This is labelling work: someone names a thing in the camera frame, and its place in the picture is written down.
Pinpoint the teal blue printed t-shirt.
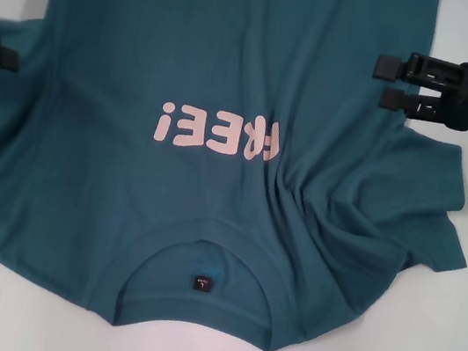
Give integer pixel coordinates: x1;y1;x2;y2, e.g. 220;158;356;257
0;0;468;351

